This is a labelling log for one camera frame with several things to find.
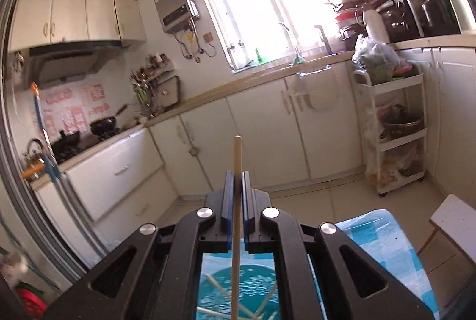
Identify grey wall water heater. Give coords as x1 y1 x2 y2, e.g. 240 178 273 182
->
152 0 200 34

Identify wall utensil rack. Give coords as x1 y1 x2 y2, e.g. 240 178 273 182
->
128 52 181 120

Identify small black pot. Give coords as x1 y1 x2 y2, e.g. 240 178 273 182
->
51 130 82 154

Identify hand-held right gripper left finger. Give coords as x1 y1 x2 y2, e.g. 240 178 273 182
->
43 171 237 320

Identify grey sliding door frame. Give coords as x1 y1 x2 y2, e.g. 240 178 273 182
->
0 0 90 282

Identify pink patterned wall stickers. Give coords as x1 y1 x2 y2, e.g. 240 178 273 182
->
37 82 111 137

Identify white thermos jug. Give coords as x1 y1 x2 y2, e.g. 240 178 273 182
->
362 9 389 44

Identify dark lidded pot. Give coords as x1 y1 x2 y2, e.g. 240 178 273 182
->
379 106 425 139

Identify black rice cooker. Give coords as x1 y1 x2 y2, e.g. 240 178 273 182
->
422 0 460 37

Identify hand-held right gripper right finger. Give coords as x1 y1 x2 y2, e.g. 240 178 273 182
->
242 171 436 320

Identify teal plastic basket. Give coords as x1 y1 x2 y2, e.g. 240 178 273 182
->
196 262 283 320

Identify stack of pots and bowls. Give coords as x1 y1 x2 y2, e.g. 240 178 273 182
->
327 0 364 42

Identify white trolley cart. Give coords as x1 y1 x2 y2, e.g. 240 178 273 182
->
351 62 428 198

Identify black gas stove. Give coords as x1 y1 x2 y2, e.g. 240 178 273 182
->
50 130 123 165

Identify range hood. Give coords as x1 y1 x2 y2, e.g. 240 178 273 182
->
28 39 131 89

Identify red round object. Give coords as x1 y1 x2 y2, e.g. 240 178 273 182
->
15 288 48 317

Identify white cabinet door rack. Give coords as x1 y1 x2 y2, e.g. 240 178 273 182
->
295 65 341 113

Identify light wooden chopstick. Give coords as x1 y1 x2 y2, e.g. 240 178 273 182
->
230 136 243 320

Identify black wok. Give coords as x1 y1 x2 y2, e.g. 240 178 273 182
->
90 104 129 135

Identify plastic bag of vegetables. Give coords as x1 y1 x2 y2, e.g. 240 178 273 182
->
351 34 410 85

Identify dark angular faucet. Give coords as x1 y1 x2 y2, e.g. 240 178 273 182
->
314 24 334 55

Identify white framed kitchen window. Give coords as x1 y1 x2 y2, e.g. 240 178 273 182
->
191 0 336 74

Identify white wooden stool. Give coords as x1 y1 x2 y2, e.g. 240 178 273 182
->
416 194 476 269

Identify white base kitchen cabinets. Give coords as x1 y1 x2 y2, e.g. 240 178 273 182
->
32 45 476 258

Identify steel kettle orange handle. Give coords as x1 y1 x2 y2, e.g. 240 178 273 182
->
21 139 46 182

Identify curved chrome faucet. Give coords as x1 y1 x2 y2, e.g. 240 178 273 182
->
277 22 301 57

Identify blue handled mop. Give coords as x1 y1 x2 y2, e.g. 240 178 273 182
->
21 82 62 184

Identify blue checked tablecloth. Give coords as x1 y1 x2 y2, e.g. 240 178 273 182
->
197 208 436 320

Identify white upper cabinets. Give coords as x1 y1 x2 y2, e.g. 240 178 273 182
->
7 0 148 53

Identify white electric kettle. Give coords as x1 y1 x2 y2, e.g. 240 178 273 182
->
438 0 476 34

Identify bundle of wooden chopsticks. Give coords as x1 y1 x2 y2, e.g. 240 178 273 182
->
197 273 279 320

